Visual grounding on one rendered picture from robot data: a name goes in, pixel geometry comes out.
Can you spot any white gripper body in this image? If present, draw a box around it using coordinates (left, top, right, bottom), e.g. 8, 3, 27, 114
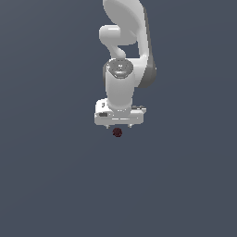
94, 98, 147, 126

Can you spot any small dark red ball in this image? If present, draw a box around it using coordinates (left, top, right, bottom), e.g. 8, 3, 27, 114
112, 127, 123, 138

